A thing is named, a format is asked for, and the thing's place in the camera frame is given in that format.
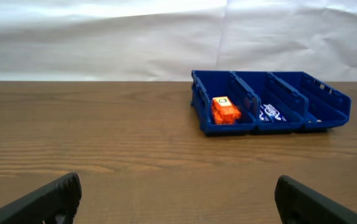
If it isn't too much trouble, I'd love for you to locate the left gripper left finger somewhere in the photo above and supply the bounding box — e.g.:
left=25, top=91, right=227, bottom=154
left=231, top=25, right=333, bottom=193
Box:
left=0, top=172, right=83, bottom=224

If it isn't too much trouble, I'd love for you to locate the blue candy pack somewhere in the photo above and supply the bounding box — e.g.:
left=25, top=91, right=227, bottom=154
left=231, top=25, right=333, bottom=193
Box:
left=264, top=103, right=287, bottom=123
left=258, top=107, right=268, bottom=123

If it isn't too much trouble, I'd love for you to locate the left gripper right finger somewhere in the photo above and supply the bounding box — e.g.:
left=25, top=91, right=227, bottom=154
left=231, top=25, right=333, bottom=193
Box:
left=274, top=175, right=357, bottom=224

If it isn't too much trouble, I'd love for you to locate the orange candy box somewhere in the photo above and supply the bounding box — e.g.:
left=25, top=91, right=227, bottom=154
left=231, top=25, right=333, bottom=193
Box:
left=212, top=114, right=241, bottom=126
left=211, top=96, right=242, bottom=121

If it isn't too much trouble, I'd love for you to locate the blue tray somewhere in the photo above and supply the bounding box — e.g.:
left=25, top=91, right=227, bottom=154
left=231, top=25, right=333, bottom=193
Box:
left=190, top=70, right=353, bottom=136

